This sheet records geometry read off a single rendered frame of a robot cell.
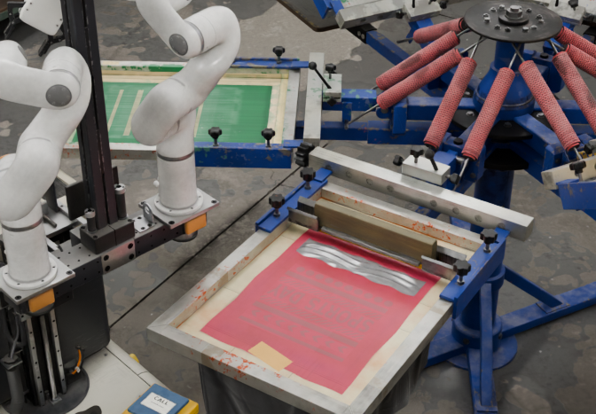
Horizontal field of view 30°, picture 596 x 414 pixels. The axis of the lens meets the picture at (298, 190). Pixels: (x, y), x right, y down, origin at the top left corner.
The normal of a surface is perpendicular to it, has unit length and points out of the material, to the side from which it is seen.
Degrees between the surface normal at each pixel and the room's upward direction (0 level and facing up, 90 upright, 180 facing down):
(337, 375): 0
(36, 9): 85
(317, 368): 0
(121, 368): 0
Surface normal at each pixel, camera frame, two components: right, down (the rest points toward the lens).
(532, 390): 0.00, -0.83
